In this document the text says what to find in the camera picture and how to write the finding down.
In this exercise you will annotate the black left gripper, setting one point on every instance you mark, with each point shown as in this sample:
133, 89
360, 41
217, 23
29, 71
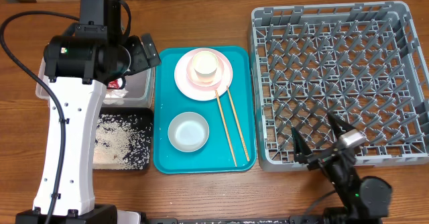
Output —
141, 60

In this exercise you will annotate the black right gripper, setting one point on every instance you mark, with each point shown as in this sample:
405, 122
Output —
299, 147

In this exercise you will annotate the red foil wrapper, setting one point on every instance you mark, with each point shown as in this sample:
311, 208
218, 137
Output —
117, 84

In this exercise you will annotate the white napkin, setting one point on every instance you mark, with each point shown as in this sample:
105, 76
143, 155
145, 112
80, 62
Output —
115, 96

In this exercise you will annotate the grey bowl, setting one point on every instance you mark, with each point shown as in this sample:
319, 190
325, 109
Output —
188, 132

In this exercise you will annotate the white rice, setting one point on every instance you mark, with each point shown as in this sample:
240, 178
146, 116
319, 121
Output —
114, 143

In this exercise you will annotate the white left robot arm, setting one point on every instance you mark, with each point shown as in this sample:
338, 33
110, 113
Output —
79, 71

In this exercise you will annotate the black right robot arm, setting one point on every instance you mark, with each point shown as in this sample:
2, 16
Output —
365, 200

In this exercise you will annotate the clear plastic waste bin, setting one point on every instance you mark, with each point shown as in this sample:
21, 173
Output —
140, 89

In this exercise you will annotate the cream cup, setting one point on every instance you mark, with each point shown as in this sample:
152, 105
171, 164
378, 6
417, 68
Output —
205, 64

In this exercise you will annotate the large pink plate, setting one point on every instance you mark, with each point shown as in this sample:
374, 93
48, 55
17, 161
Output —
195, 92

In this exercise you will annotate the left wooden chopstick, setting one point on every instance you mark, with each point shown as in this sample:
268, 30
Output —
225, 128

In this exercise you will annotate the wooden chopstick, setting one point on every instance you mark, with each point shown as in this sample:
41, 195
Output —
225, 128
238, 125

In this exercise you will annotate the right wooden chopstick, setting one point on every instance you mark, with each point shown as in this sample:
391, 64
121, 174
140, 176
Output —
238, 125

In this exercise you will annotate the black tray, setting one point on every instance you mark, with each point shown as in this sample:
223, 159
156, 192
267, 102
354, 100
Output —
134, 116

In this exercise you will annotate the grey dish rack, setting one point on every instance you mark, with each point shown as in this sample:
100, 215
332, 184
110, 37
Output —
361, 61

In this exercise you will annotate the teal serving tray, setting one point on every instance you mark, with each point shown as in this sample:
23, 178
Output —
215, 155

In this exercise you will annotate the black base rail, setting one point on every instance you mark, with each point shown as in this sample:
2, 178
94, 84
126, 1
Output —
294, 219

